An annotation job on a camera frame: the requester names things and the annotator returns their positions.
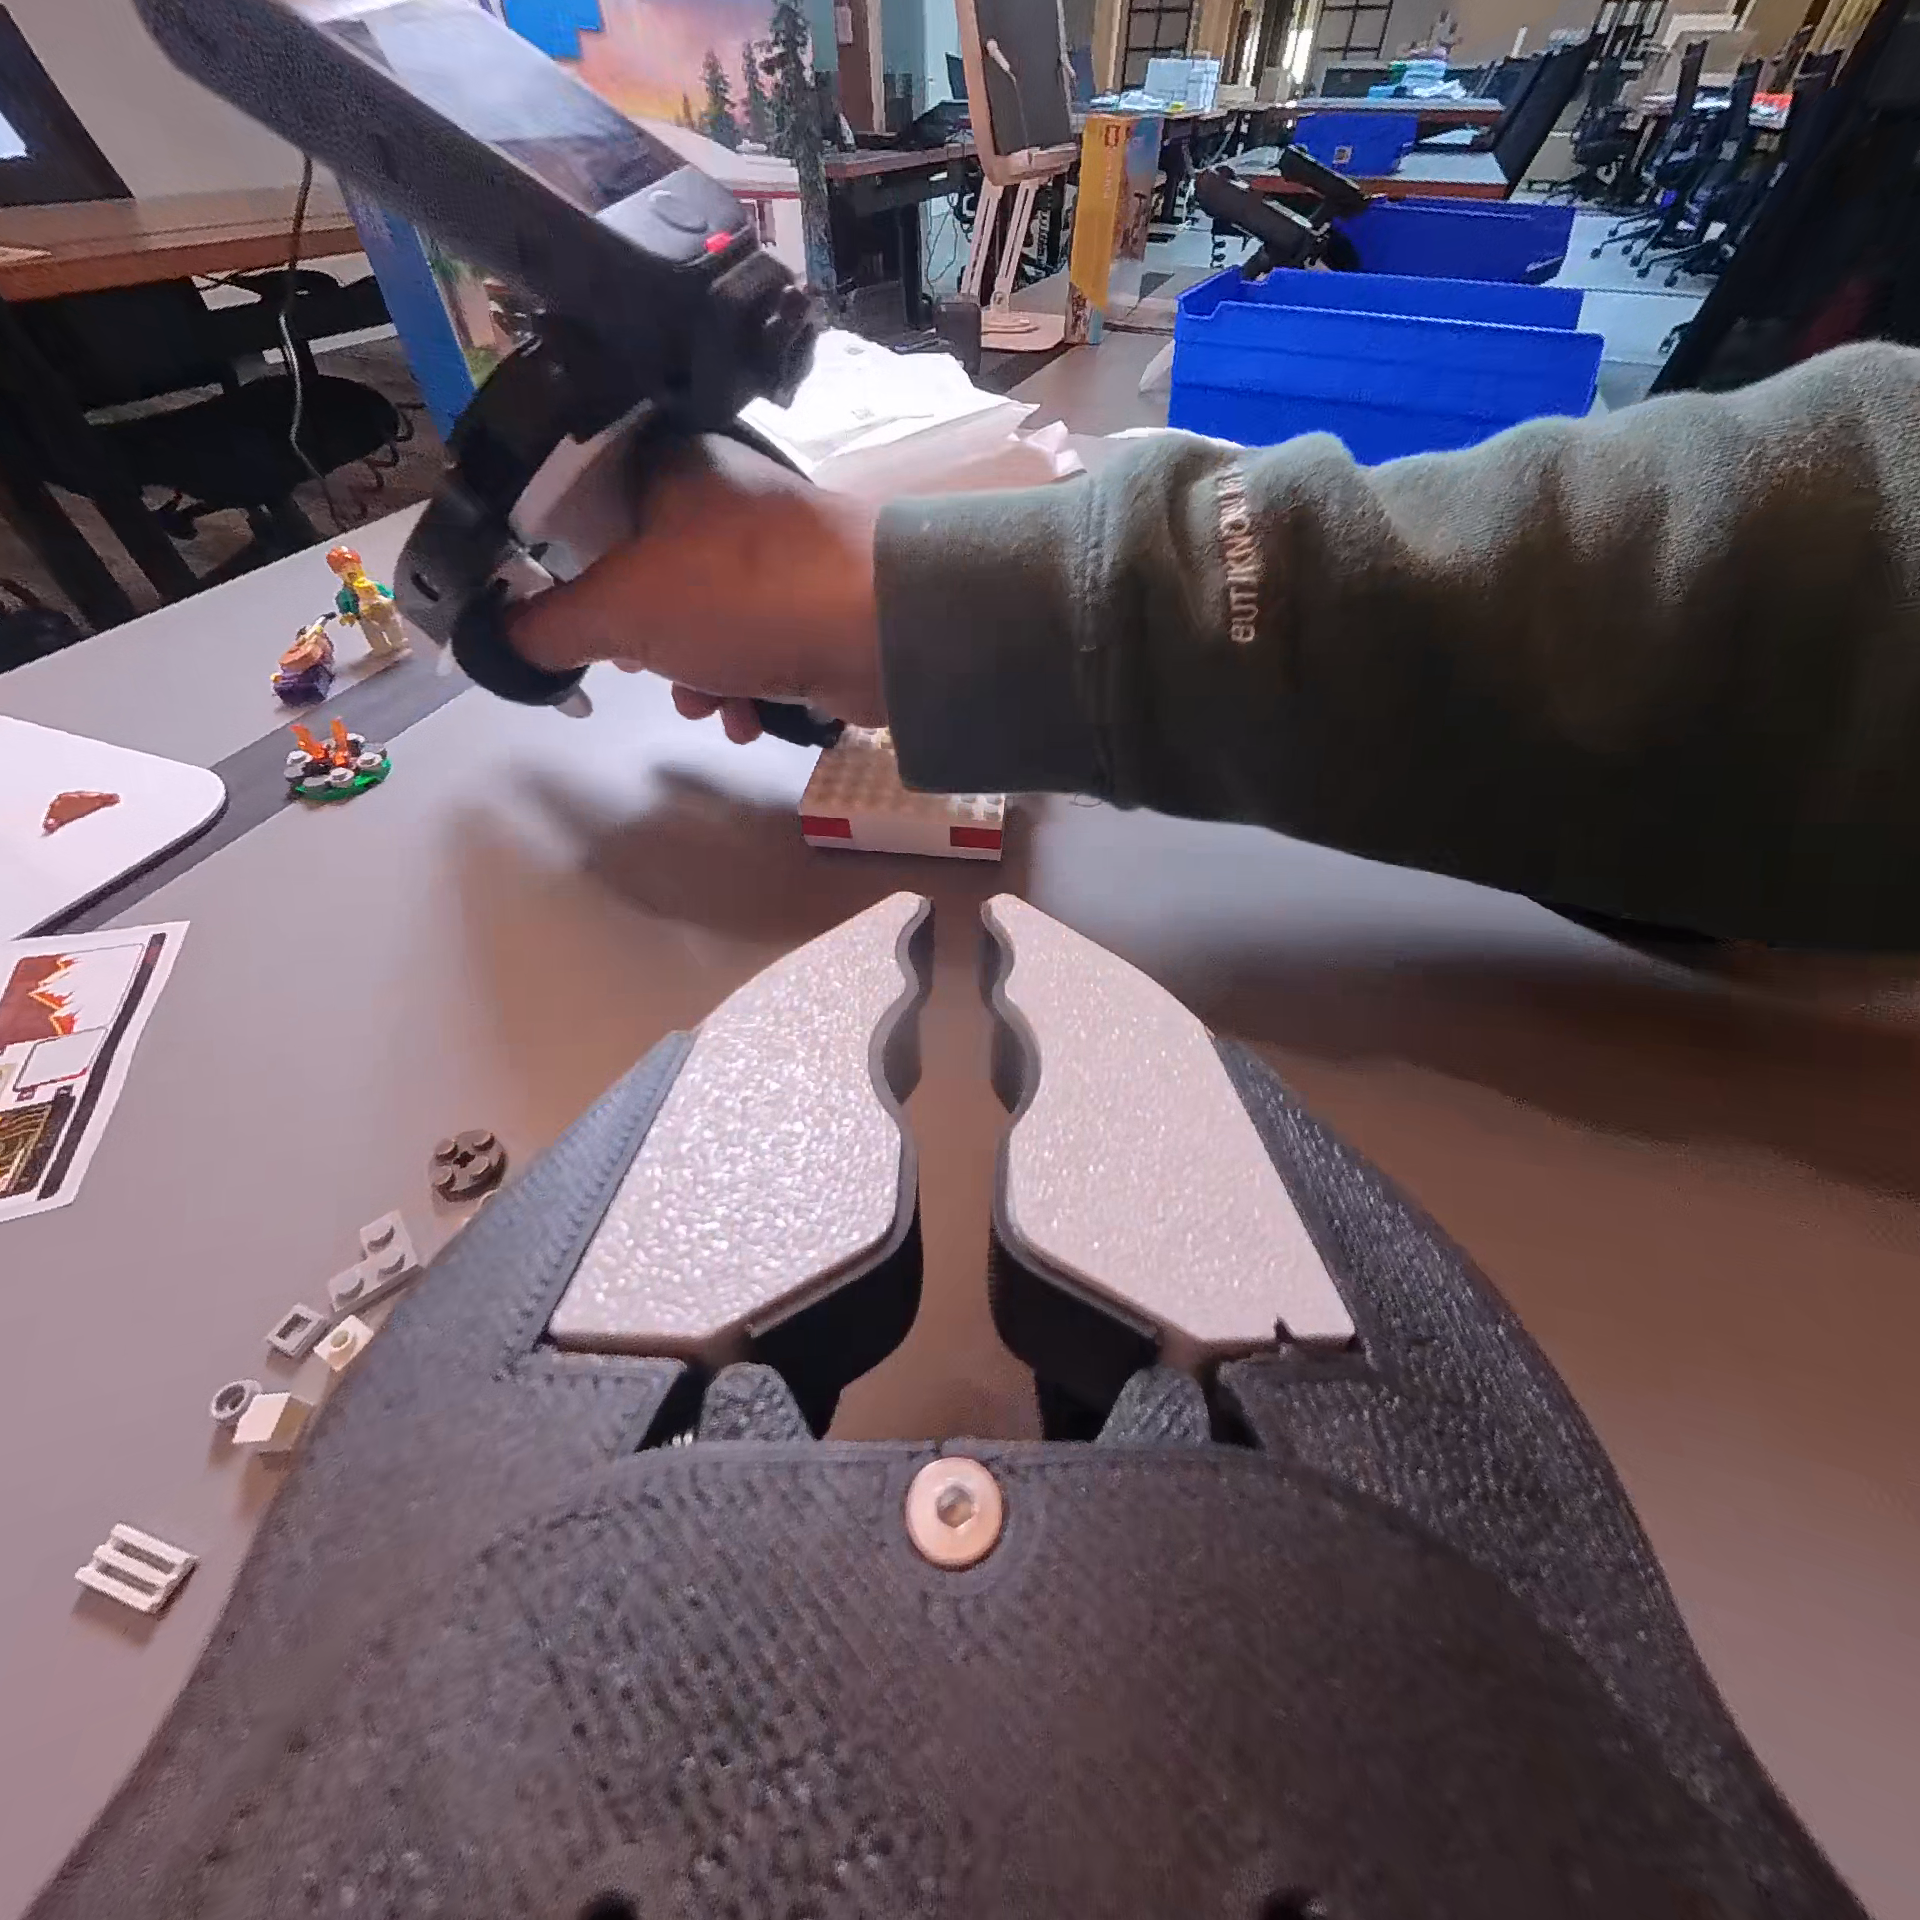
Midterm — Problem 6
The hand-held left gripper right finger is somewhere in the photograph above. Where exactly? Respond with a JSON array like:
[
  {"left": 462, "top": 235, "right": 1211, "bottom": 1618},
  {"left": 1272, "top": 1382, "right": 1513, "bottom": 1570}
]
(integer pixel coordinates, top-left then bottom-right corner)
[{"left": 978, "top": 895, "right": 1360, "bottom": 1369}]

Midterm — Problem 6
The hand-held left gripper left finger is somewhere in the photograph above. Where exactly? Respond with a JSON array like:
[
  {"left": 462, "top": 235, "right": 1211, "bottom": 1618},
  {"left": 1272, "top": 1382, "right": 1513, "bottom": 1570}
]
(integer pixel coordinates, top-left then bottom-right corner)
[{"left": 545, "top": 892, "right": 934, "bottom": 1363}]

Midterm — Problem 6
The person's right hand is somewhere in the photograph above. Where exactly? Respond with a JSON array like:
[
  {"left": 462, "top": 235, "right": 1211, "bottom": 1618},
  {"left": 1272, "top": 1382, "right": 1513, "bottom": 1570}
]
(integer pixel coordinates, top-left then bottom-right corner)
[{"left": 509, "top": 441, "right": 894, "bottom": 750}]

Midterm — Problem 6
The black office chair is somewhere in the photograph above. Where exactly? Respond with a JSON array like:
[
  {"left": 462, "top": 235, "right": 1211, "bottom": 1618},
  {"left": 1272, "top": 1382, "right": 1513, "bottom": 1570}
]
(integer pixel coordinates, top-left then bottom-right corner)
[{"left": 142, "top": 267, "right": 409, "bottom": 519}]

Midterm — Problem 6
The wooden top table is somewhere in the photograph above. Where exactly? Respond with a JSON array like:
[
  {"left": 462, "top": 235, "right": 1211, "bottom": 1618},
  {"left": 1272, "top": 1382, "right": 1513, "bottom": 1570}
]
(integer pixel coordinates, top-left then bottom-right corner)
[{"left": 0, "top": 183, "right": 373, "bottom": 305}]

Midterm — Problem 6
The pile of small lego pieces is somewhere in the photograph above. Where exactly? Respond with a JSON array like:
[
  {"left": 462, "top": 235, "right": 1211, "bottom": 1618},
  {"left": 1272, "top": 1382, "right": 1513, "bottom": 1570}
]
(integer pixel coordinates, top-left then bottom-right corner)
[{"left": 70, "top": 1123, "right": 514, "bottom": 1618}]

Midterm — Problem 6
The white tan lego house model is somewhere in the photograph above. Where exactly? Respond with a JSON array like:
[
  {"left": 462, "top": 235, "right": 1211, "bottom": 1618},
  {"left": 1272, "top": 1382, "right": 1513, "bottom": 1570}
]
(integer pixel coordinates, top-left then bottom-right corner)
[{"left": 795, "top": 722, "right": 1011, "bottom": 867}]

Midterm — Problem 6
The white paper bag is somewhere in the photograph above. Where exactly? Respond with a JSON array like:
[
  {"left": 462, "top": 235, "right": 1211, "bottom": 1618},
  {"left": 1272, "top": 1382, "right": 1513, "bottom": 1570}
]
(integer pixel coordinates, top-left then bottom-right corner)
[{"left": 738, "top": 327, "right": 1093, "bottom": 501}]

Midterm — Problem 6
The wooden panel support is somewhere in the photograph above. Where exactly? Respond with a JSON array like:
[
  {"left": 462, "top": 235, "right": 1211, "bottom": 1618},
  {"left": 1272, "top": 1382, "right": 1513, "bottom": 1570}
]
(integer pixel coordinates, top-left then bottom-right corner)
[{"left": 953, "top": 0, "right": 1087, "bottom": 357}]

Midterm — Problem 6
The black board panel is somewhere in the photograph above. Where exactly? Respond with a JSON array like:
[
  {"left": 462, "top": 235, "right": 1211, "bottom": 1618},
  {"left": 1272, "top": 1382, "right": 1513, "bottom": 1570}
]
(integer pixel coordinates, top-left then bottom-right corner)
[{"left": 959, "top": 0, "right": 1080, "bottom": 156}]

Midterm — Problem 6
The small lego campfire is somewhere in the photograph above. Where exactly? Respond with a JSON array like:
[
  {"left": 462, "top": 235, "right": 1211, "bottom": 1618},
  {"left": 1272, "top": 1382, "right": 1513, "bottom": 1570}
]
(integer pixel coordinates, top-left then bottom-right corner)
[{"left": 280, "top": 714, "right": 398, "bottom": 806}]

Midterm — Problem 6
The yellow lego set box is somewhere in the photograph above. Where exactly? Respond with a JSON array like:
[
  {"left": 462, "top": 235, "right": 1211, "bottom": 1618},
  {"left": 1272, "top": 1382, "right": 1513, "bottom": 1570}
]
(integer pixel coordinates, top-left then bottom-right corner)
[{"left": 1065, "top": 110, "right": 1168, "bottom": 349}]

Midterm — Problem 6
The lego sticker sheet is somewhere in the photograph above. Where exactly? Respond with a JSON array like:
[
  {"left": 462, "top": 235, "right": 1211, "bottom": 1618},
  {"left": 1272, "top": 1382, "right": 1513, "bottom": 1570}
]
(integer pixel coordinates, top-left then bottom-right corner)
[{"left": 0, "top": 917, "right": 194, "bottom": 1227}]

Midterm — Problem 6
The white book stand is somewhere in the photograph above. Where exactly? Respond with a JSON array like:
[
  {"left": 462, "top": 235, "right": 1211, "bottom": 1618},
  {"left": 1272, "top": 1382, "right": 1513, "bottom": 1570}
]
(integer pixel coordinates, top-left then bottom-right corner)
[{"left": 0, "top": 709, "right": 232, "bottom": 942}]

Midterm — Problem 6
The black handheld device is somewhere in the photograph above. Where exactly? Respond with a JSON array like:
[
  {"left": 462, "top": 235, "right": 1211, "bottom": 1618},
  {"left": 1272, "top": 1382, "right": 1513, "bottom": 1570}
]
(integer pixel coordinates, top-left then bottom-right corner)
[{"left": 1187, "top": 146, "right": 1369, "bottom": 278}]

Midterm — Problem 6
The blue plastic bin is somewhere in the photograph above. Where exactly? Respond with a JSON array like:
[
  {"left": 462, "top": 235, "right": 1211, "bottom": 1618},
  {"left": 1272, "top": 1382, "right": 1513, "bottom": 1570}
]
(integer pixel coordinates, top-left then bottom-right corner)
[
  {"left": 1162, "top": 262, "right": 1608, "bottom": 471},
  {"left": 1334, "top": 191, "right": 1579, "bottom": 281},
  {"left": 1288, "top": 110, "right": 1422, "bottom": 174}
]

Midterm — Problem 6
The row of black office chairs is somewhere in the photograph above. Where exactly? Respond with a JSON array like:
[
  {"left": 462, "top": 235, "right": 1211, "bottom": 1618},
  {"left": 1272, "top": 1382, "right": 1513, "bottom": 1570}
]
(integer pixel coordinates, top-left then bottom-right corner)
[{"left": 1491, "top": 22, "right": 1840, "bottom": 290}]

